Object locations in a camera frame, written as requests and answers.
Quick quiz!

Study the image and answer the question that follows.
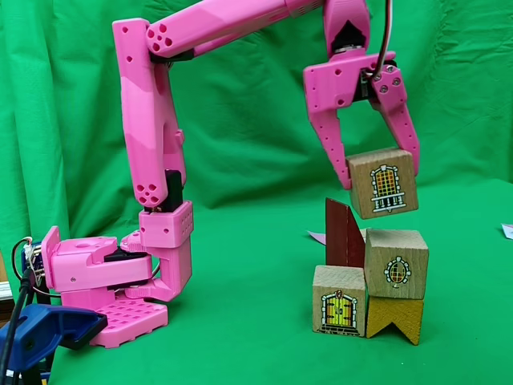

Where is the wooden cube tall window print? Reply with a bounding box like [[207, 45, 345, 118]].
[[344, 146, 420, 220]]

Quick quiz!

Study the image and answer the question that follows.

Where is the green cloth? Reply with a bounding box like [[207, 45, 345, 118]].
[[0, 0, 513, 385]]

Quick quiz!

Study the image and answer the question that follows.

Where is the dark red wedge block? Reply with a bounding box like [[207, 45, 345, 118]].
[[325, 197, 366, 269]]

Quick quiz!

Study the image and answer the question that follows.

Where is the wooden cube oval window print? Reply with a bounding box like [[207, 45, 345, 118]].
[[363, 229, 430, 301]]

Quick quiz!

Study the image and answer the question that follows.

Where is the wooden cube door print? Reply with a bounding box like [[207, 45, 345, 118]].
[[312, 264, 369, 339]]

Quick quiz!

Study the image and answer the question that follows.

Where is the yellow notched wooden block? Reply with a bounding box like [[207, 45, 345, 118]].
[[366, 295, 425, 347]]

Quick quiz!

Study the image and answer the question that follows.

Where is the circuit board on base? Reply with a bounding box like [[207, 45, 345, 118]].
[[11, 238, 50, 290]]

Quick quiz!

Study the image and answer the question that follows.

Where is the blue clamp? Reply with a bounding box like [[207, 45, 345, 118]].
[[0, 304, 108, 385]]

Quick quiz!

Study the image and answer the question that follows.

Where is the tricolour servo cable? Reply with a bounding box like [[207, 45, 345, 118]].
[[372, 0, 397, 77]]

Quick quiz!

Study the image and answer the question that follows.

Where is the black cable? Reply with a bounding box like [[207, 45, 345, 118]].
[[0, 269, 34, 385]]

